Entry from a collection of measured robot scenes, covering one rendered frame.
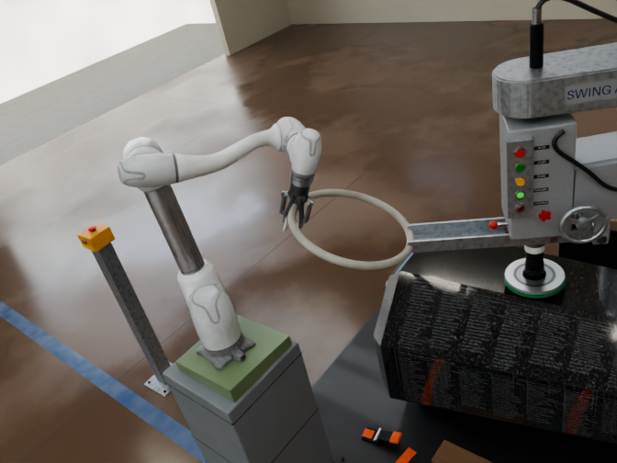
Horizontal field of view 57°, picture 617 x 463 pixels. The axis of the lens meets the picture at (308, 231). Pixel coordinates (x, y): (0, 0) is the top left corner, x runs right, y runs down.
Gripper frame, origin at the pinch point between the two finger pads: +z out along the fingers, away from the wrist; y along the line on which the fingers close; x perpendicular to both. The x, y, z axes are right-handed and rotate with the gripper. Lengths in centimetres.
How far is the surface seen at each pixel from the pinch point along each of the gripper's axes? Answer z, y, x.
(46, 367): 185, -148, 9
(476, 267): 7, 73, 28
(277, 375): 43, 17, -35
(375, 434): 100, 60, 3
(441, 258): 12, 59, 33
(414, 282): 19, 52, 19
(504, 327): 12, 90, 5
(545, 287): -7, 97, 12
